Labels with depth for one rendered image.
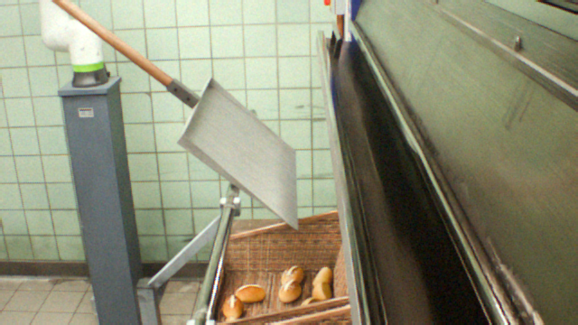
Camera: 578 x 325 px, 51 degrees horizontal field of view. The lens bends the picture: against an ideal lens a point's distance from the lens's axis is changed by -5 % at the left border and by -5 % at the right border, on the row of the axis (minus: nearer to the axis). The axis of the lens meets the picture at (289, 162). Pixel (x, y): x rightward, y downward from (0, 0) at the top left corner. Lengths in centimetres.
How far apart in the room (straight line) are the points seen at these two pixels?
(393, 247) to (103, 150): 193
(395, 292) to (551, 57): 27
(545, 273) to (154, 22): 264
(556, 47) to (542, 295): 19
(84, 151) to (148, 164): 69
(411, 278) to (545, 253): 20
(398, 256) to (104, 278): 220
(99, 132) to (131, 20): 71
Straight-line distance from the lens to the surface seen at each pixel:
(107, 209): 264
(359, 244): 67
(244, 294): 210
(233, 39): 296
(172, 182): 321
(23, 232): 359
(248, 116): 199
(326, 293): 207
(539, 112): 60
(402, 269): 68
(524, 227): 56
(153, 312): 159
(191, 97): 170
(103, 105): 249
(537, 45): 55
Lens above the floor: 175
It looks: 21 degrees down
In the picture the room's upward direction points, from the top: 2 degrees counter-clockwise
